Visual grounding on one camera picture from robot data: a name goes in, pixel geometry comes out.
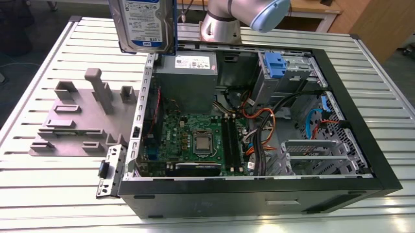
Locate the hard disk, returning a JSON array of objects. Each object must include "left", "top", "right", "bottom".
[{"left": 109, "top": 0, "right": 179, "bottom": 55}]

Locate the metal disk bay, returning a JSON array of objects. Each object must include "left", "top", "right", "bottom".
[{"left": 281, "top": 139, "right": 373, "bottom": 175}]

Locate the green motherboard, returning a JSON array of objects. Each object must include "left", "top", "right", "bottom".
[{"left": 139, "top": 113, "right": 257, "bottom": 177}]

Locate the silver CPU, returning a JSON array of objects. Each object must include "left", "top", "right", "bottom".
[{"left": 194, "top": 135, "right": 214, "bottom": 150}]

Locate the black RAM slot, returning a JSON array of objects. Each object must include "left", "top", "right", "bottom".
[
  {"left": 229, "top": 114, "right": 246, "bottom": 172},
  {"left": 222, "top": 114, "right": 237, "bottom": 172}
]

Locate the grey power supply unit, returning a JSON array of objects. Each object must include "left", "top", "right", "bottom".
[{"left": 153, "top": 51, "right": 218, "bottom": 115}]

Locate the CPU socket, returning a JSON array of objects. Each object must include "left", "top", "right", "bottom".
[{"left": 191, "top": 130, "right": 218, "bottom": 157}]

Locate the black graphics card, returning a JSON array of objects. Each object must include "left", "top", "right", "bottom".
[{"left": 137, "top": 160, "right": 223, "bottom": 178}]

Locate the metal optical drive cage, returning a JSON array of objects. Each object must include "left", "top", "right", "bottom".
[{"left": 253, "top": 50, "right": 325, "bottom": 107}]

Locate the blue plastic drive latch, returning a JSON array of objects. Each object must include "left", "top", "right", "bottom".
[{"left": 265, "top": 52, "right": 289, "bottom": 79}]

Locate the black open PC case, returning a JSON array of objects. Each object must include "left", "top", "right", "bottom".
[{"left": 117, "top": 37, "right": 403, "bottom": 219}]

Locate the grey parts rack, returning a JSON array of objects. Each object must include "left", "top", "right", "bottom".
[{"left": 28, "top": 67, "right": 142, "bottom": 158}]

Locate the blue black video connector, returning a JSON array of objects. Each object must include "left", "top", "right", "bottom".
[{"left": 98, "top": 159, "right": 111, "bottom": 178}]

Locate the green RAM stick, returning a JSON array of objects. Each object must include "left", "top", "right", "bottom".
[{"left": 51, "top": 130, "right": 88, "bottom": 136}]

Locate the wooden desk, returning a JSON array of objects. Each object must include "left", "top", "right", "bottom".
[{"left": 289, "top": 0, "right": 345, "bottom": 33}]

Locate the wooden cabinet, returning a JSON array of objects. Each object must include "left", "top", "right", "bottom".
[{"left": 327, "top": 0, "right": 415, "bottom": 64}]

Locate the orange power wire bundle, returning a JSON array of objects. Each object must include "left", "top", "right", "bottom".
[{"left": 242, "top": 108, "right": 279, "bottom": 156}]

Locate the thin red wire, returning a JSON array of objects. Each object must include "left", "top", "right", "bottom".
[{"left": 153, "top": 86, "right": 162, "bottom": 136}]

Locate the black cable bundle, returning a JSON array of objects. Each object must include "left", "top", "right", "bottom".
[{"left": 253, "top": 89, "right": 327, "bottom": 176}]

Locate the blue data wire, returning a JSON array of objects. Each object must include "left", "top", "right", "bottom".
[{"left": 305, "top": 108, "right": 325, "bottom": 140}]

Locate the metal card retention bracket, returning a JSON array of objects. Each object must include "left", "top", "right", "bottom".
[{"left": 95, "top": 144, "right": 129, "bottom": 200}]

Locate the orange data wire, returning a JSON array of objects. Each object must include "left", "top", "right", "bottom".
[{"left": 319, "top": 119, "right": 353, "bottom": 130}]

